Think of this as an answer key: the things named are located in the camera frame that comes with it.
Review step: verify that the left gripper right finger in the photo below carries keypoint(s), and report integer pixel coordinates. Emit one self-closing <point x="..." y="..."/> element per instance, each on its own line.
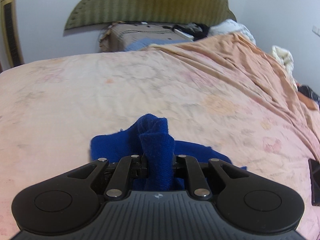
<point x="176" y="166"/>

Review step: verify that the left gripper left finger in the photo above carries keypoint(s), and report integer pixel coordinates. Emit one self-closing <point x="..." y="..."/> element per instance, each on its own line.
<point x="144" y="166"/>

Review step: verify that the blue knit sweater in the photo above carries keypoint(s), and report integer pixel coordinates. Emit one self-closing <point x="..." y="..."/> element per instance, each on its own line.
<point x="149" y="137"/>

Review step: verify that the dark clothes pile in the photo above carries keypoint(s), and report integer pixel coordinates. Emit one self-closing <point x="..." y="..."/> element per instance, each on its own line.
<point x="197" y="30"/>

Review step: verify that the pink floral bed sheet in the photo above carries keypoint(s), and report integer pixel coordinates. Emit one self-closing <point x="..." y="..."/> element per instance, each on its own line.
<point x="50" y="111"/>

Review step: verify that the orange pink blanket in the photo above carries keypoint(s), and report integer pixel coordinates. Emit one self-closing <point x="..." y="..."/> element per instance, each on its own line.
<point x="238" y="62"/>

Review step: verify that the brown patterned pillow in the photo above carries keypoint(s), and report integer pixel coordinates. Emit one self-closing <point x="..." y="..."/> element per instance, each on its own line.
<point x="121" y="36"/>

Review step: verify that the black phone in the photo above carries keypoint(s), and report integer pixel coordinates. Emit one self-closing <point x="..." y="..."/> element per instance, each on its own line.
<point x="314" y="169"/>

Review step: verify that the white crumpled bedding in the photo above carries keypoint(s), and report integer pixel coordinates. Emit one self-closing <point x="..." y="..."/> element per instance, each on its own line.
<point x="230" y="26"/>

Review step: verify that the cream crumpled cloth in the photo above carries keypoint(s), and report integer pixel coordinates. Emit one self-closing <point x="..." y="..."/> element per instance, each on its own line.
<point x="285" y="59"/>

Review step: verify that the olive striped headboard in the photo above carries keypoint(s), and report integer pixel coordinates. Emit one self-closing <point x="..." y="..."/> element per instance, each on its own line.
<point x="92" y="12"/>

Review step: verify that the gold tower fan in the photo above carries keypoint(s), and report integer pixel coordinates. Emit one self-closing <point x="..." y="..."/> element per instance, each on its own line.
<point x="10" y="33"/>

